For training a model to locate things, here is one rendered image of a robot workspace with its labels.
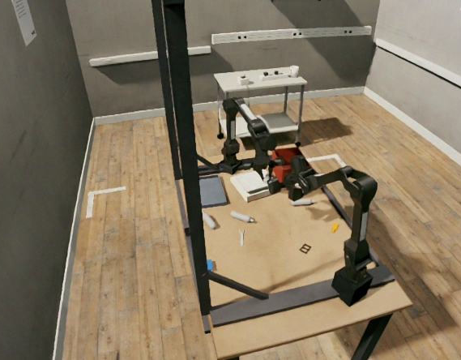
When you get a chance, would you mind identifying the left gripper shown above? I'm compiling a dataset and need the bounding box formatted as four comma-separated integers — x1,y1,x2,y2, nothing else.
243,149,284,180

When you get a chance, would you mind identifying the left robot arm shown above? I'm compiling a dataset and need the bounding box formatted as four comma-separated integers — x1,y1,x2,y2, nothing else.
221,97,277,170

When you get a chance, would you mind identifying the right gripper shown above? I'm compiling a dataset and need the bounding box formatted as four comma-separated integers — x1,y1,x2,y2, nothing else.
267,172,296,195

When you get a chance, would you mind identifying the red open box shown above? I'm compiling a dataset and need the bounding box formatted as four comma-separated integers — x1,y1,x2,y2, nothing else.
272,147,310,182

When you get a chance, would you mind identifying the white digital weighing scale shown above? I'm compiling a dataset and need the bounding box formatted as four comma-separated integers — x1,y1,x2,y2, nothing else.
230,170,271,202

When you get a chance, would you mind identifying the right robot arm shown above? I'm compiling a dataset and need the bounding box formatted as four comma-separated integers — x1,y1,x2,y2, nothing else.
286,155,378,285

